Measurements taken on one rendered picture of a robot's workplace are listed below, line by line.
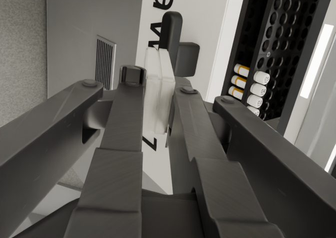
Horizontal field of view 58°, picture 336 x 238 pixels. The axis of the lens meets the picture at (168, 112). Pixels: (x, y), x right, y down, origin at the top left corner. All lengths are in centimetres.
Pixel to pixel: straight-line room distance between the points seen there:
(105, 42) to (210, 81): 48
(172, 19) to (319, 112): 21
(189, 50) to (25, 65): 97
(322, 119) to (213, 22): 19
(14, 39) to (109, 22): 51
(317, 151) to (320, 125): 3
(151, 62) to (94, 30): 60
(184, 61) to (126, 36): 40
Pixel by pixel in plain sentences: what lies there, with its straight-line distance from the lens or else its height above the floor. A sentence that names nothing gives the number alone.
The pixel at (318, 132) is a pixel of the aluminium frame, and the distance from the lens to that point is 38.
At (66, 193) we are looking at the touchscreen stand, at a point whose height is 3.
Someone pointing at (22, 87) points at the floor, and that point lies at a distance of 120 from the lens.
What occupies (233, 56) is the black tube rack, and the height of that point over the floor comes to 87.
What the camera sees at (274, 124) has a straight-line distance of 48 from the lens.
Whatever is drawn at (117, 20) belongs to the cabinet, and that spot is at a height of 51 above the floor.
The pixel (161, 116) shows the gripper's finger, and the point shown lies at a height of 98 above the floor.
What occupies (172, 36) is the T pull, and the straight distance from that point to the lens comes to 23.
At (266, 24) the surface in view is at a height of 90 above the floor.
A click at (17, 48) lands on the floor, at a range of 115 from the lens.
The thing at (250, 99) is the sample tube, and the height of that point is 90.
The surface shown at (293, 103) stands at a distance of 38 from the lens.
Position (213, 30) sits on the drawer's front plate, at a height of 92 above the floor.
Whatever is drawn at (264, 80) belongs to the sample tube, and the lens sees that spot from 34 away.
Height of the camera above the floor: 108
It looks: 43 degrees down
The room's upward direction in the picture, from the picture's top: 123 degrees clockwise
